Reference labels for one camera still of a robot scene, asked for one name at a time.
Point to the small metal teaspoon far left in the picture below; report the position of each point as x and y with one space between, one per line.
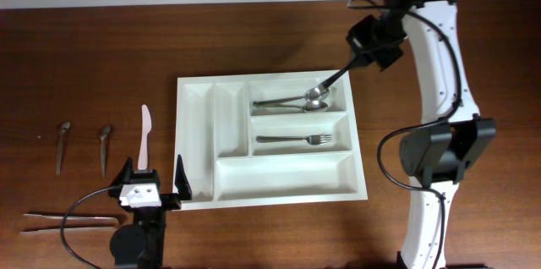
62 133

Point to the pink plastic knife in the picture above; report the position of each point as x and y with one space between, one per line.
146 129

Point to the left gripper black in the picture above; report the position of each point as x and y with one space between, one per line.
184 189

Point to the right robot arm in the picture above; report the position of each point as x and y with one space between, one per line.
452 134

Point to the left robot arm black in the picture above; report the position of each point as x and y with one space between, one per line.
140 244

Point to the small metal teaspoon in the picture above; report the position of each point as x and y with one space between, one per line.
103 149
62 133

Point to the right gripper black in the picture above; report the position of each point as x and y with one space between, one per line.
358 45

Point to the white plastic cutlery tray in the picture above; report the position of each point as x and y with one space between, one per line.
216 126

